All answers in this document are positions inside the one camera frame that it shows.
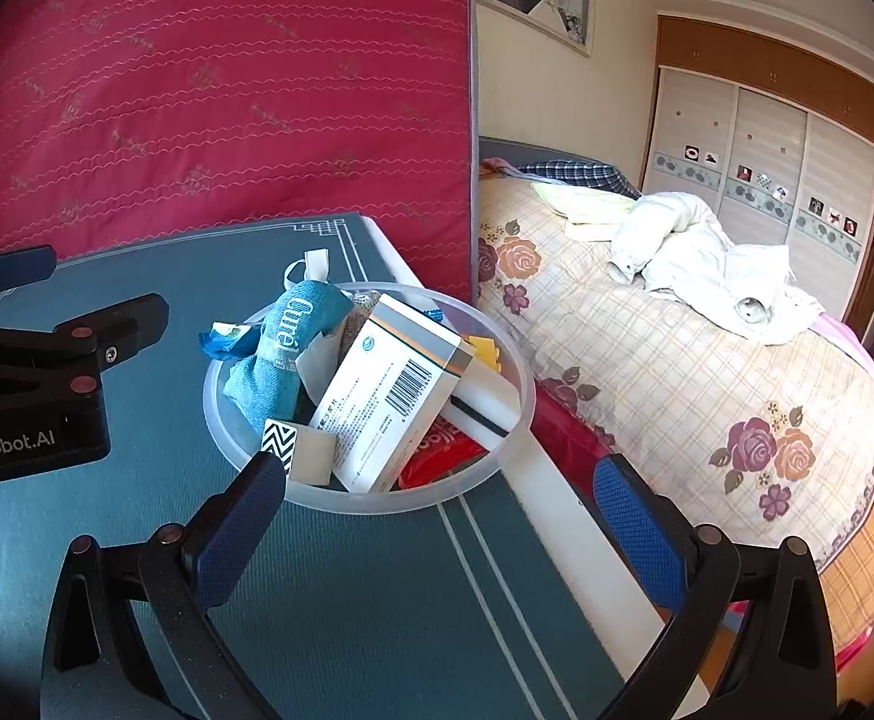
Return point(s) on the white jacket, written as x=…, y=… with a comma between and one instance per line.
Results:
x=706, y=262

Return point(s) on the red quilted mattress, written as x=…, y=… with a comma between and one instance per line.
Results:
x=219, y=90

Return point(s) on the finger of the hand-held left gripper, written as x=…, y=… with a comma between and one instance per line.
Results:
x=13, y=270
x=129, y=322

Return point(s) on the clear plastic bowl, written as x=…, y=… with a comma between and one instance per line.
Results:
x=515, y=420

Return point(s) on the white box with zigzag print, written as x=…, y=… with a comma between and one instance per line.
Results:
x=283, y=439

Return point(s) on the pink cloth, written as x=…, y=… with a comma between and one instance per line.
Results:
x=841, y=330

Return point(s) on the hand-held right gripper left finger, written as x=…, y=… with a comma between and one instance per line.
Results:
x=234, y=547

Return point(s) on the wardrobe with sliding doors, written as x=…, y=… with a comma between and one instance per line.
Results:
x=766, y=135

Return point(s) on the teal table mat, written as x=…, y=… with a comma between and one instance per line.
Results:
x=377, y=615

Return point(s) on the pale yellow pillow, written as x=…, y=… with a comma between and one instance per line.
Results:
x=587, y=206

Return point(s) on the checkered cloth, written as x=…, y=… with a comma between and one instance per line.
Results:
x=594, y=176

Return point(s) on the orange and yellow toy block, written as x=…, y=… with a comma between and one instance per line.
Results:
x=488, y=352

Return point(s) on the teal mesh pouch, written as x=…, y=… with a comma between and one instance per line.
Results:
x=287, y=345

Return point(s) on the white sponge with black stripe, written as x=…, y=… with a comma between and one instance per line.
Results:
x=489, y=409

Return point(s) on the blue snack packet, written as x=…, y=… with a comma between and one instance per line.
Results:
x=223, y=339

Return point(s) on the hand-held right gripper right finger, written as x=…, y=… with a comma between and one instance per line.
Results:
x=635, y=532

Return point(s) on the floral bed sheet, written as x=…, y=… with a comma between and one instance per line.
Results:
x=632, y=330

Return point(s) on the grey-blue bed headboard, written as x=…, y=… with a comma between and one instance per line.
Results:
x=527, y=150

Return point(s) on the white barcode medicine box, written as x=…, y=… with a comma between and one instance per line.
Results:
x=384, y=390

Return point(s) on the red packet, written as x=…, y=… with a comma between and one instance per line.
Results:
x=437, y=457

